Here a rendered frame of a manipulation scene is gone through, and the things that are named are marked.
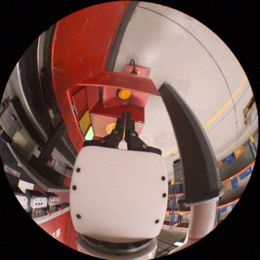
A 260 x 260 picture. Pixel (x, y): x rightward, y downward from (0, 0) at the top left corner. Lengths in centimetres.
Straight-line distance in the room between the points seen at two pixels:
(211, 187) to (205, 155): 13
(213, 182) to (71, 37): 66
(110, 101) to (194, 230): 56
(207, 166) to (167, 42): 100
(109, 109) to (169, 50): 89
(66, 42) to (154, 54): 79
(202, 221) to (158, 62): 114
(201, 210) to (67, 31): 72
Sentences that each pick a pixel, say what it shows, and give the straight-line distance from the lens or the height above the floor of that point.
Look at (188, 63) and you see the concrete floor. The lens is 108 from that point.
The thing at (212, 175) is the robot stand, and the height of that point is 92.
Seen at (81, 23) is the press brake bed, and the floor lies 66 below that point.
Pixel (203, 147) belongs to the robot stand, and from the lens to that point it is 39.
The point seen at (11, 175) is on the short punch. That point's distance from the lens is 48.
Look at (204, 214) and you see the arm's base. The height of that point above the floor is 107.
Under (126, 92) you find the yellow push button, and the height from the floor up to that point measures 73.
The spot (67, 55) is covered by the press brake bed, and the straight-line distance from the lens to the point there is 34.
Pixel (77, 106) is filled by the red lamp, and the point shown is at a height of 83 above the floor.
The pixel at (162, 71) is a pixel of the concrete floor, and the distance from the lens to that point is 97.
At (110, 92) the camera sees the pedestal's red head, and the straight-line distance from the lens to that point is 23.
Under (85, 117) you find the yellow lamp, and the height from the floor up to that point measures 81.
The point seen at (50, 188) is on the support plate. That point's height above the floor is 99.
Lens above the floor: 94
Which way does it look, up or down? 42 degrees down
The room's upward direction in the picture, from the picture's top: 170 degrees counter-clockwise
